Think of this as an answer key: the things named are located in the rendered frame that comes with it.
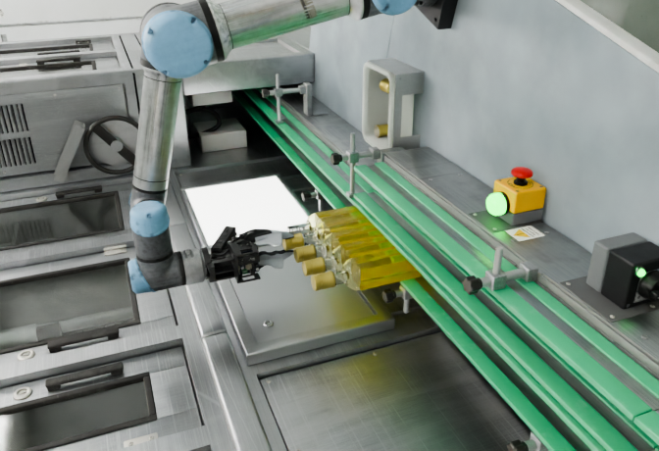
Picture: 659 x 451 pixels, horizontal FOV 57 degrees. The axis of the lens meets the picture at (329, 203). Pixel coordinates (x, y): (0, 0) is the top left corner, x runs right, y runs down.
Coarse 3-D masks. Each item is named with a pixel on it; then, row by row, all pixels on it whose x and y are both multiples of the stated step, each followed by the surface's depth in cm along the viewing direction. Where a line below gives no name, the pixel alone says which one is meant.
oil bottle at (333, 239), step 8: (336, 232) 140; (344, 232) 140; (352, 232) 140; (360, 232) 140; (368, 232) 140; (376, 232) 140; (328, 240) 138; (336, 240) 137; (344, 240) 137; (352, 240) 137; (328, 248) 137; (328, 256) 138
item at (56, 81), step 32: (0, 64) 218; (32, 64) 220; (64, 64) 219; (96, 64) 219; (128, 64) 211; (0, 96) 194; (32, 96) 198; (64, 96) 201; (96, 96) 205; (128, 96) 207; (0, 128) 198; (32, 128) 202; (64, 128) 205; (0, 160) 202; (32, 160) 206; (96, 160) 213; (0, 192) 205
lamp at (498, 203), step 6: (498, 192) 116; (492, 198) 115; (498, 198) 114; (504, 198) 115; (486, 204) 117; (492, 204) 115; (498, 204) 114; (504, 204) 114; (492, 210) 115; (498, 210) 114; (504, 210) 115
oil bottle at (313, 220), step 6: (330, 210) 151; (336, 210) 151; (342, 210) 151; (348, 210) 151; (354, 210) 151; (312, 216) 149; (318, 216) 149; (324, 216) 148; (330, 216) 148; (336, 216) 148; (342, 216) 148; (348, 216) 149; (306, 222) 150; (312, 222) 147; (318, 222) 146; (312, 228) 147
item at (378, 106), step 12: (372, 72) 164; (384, 72) 152; (372, 84) 165; (372, 96) 167; (384, 96) 168; (372, 108) 168; (384, 108) 169; (372, 120) 170; (384, 120) 171; (372, 132) 171; (372, 144) 166; (384, 144) 164
